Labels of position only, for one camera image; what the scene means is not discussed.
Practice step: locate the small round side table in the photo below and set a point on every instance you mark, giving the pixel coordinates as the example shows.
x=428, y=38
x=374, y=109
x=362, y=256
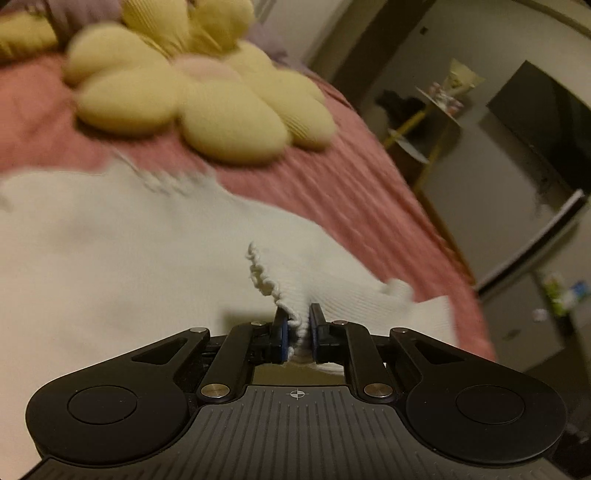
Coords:
x=424, y=135

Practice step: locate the yellow flower plush pillow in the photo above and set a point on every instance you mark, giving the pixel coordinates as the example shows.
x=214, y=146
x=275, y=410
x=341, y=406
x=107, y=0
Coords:
x=188, y=63

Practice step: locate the pink ribbed bed blanket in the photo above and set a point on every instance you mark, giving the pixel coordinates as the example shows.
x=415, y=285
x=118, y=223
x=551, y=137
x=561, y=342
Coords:
x=353, y=190

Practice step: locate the purple duvet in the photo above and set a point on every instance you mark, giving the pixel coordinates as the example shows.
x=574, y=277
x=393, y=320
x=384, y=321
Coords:
x=78, y=11

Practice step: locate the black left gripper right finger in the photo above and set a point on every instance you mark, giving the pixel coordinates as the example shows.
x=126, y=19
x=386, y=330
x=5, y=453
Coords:
x=328, y=339

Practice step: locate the yellow oval cushion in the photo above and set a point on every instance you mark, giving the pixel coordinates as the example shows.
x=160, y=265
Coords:
x=24, y=35

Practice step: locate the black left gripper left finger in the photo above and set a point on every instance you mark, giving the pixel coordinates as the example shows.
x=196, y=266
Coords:
x=270, y=340

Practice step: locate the white knit sweater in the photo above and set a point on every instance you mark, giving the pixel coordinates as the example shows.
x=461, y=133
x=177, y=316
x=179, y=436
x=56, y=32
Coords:
x=97, y=264

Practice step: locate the cream paper gift bag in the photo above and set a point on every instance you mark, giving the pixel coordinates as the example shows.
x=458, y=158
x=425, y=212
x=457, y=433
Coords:
x=460, y=79

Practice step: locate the black wall television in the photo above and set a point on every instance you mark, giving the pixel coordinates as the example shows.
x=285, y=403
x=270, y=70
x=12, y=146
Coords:
x=550, y=120

